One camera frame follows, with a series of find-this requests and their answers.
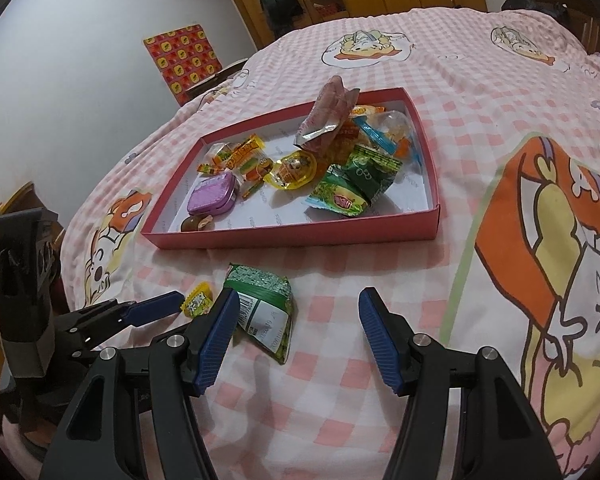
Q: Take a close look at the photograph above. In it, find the yellow candy packet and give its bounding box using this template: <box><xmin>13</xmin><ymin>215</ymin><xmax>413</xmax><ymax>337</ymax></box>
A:
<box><xmin>181</xmin><ymin>282</ymin><xmax>213</xmax><ymax>318</ymax></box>

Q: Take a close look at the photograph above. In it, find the green white snack packet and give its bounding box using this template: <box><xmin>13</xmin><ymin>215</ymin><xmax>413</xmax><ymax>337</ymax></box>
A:
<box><xmin>224</xmin><ymin>263</ymin><xmax>294</xmax><ymax>365</ymax></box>

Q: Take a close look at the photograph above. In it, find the chocolate ball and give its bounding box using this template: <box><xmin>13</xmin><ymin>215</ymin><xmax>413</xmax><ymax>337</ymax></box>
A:
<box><xmin>180</xmin><ymin>214</ymin><xmax>213</xmax><ymax>233</ymax></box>

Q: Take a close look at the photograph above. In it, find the purple mint tin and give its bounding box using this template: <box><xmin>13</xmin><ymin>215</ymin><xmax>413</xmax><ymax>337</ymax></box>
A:
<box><xmin>186</xmin><ymin>171</ymin><xmax>238</xmax><ymax>216</ymax></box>

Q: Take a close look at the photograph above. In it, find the yellow jelly cup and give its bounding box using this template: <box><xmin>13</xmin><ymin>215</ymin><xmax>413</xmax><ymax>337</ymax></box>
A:
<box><xmin>264</xmin><ymin>150</ymin><xmax>317</xmax><ymax>191</ymax></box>

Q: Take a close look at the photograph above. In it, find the orange rice cracker pack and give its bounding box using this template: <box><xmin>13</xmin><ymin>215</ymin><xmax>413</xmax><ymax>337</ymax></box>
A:
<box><xmin>322</xmin><ymin>105</ymin><xmax>387</xmax><ymax>165</ymax></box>

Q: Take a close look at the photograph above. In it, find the pink brown snack bag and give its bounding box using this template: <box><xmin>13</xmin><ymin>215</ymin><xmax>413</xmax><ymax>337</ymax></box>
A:
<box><xmin>294</xmin><ymin>75</ymin><xmax>360</xmax><ymax>156</ymax></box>

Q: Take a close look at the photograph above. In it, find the blue clear candy packet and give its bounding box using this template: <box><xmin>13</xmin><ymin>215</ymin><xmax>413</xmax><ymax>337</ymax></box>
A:
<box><xmin>352</xmin><ymin>110</ymin><xmax>422</xmax><ymax>166</ymax></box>

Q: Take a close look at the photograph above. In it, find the clear burger gummy packet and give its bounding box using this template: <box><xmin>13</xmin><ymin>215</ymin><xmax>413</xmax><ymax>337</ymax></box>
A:
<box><xmin>204</xmin><ymin>142</ymin><xmax>237</xmax><ymax>167</ymax></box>

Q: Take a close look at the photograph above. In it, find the small wooden side table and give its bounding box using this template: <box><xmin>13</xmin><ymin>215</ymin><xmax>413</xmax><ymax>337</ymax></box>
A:
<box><xmin>184</xmin><ymin>58</ymin><xmax>247</xmax><ymax>103</ymax></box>

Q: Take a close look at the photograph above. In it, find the pink cardboard box tray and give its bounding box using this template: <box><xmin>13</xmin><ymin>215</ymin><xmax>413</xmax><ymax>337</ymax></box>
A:
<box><xmin>142</xmin><ymin>88</ymin><xmax>440</xmax><ymax>249</ymax></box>

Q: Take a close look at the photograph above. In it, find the red yellow patterned board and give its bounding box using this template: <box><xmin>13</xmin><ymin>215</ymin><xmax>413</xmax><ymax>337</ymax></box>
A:
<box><xmin>143</xmin><ymin>24</ymin><xmax>222</xmax><ymax>105</ymax></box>

